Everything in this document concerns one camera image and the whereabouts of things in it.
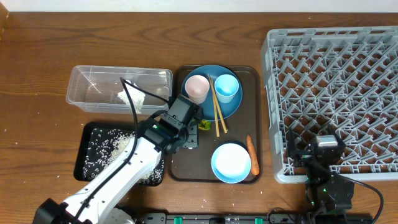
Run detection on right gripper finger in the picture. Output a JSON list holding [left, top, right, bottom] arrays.
[[287, 128, 297, 152], [327, 124, 344, 145]]

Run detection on green snack wrapper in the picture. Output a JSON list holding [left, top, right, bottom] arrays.
[[198, 120, 211, 131]]

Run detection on light blue bowl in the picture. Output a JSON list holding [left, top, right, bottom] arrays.
[[211, 143, 251, 184]]

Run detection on white napkin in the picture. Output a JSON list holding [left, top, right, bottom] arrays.
[[118, 85, 146, 114]]

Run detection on white rice pile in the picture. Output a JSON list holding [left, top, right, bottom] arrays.
[[83, 129, 165, 184]]

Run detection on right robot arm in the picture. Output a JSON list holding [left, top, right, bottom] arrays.
[[287, 126, 354, 223]]

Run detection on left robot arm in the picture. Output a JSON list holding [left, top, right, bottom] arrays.
[[33, 95, 203, 223]]

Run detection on grey dishwasher rack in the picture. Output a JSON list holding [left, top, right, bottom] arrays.
[[261, 27, 397, 184]]

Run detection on black waste tray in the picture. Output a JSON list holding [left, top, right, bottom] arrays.
[[73, 121, 169, 187]]

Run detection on right wooden chopstick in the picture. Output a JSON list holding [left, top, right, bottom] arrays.
[[209, 76, 228, 134]]

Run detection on wooden chopstick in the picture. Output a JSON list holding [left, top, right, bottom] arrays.
[[208, 74, 220, 137], [209, 76, 228, 134]]

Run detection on orange carrot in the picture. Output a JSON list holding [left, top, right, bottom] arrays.
[[246, 134, 260, 175]]

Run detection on pink cup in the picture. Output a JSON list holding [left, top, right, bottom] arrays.
[[185, 75, 210, 104]]

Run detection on light blue cup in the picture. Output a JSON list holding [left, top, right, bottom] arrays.
[[214, 74, 239, 103]]

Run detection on left wooden chopstick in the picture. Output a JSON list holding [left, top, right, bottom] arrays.
[[208, 74, 220, 137]]

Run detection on clear plastic bin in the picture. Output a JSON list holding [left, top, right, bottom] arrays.
[[66, 65, 173, 114]]

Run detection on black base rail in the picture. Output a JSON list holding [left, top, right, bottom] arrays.
[[136, 210, 374, 224]]

